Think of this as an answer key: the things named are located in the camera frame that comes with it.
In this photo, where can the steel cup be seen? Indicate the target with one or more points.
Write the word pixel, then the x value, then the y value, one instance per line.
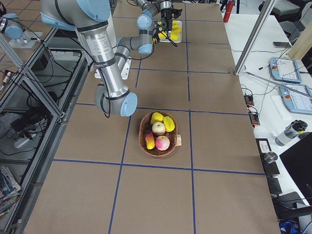
pixel 270 157

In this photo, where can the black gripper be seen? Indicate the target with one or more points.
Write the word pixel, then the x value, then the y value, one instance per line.
pixel 166 14

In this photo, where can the grey water bottle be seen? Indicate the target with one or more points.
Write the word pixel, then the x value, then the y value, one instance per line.
pixel 293 130

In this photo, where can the paper label tag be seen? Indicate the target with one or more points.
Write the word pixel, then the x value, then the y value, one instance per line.
pixel 178 140

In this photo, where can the black monitor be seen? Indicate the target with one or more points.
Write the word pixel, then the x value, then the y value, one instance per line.
pixel 298 162

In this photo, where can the white bear tray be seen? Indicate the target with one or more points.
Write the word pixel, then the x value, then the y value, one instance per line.
pixel 175 26

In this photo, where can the blue teach pendant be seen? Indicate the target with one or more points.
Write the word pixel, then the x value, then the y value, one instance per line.
pixel 295 102
pixel 285 69

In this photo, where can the large yellow banana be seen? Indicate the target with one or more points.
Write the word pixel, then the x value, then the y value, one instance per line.
pixel 175 38

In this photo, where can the pale yellow pink apple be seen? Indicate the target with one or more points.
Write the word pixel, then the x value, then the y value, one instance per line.
pixel 158 128

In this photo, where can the dark red apple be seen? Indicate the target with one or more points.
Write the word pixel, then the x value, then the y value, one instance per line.
pixel 149 139

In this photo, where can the green yellow banana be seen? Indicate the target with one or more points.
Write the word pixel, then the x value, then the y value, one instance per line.
pixel 161 29

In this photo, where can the aluminium frame post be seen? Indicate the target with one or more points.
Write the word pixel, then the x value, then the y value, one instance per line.
pixel 259 24

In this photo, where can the yellow mango fruit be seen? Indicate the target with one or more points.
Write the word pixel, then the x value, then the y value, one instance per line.
pixel 169 124

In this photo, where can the red pink apple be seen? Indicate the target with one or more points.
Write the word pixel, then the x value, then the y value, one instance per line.
pixel 162 143

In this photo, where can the yellow lemon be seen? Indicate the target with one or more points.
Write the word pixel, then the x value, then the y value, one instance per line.
pixel 156 117

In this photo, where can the red fire extinguisher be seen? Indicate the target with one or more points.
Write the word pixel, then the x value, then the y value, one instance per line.
pixel 229 6

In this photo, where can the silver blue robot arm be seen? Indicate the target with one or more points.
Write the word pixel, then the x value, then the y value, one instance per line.
pixel 162 7
pixel 89 18

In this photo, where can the greenish yellow banana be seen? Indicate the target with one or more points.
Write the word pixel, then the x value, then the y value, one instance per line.
pixel 176 22

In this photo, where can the brown wicker basket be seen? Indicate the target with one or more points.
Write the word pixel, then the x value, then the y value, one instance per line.
pixel 145 125

